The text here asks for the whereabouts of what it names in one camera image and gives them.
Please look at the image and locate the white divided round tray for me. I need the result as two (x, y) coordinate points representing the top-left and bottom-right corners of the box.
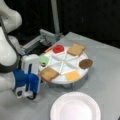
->
(39, 46), (88, 85)

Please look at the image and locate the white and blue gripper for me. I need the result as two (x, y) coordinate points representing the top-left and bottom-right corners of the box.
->
(13, 54), (41, 100)

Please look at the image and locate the yellow cheese slice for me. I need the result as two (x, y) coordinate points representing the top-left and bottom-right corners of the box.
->
(65, 71), (80, 82)

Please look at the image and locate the grey metal frame fixture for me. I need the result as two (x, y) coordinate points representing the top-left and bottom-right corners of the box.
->
(22, 29), (63, 53)

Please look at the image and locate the brown toast slice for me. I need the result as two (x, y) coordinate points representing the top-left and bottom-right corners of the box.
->
(67, 43), (85, 56)
(39, 67), (59, 82)

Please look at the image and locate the green lettuce piece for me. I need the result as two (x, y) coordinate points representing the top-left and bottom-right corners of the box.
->
(39, 55), (49, 65)

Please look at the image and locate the small orange block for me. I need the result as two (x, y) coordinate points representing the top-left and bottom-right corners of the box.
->
(44, 47), (52, 53)

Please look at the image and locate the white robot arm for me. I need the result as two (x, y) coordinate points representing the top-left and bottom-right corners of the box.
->
(0, 0), (41, 100)

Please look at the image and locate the red tomato piece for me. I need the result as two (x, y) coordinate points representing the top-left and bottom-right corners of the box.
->
(53, 45), (64, 53)

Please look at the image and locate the white paper plate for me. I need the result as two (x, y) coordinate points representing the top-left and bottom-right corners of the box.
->
(50, 92), (101, 120)

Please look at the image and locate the brown round patty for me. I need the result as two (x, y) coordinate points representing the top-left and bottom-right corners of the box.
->
(79, 59), (93, 69)

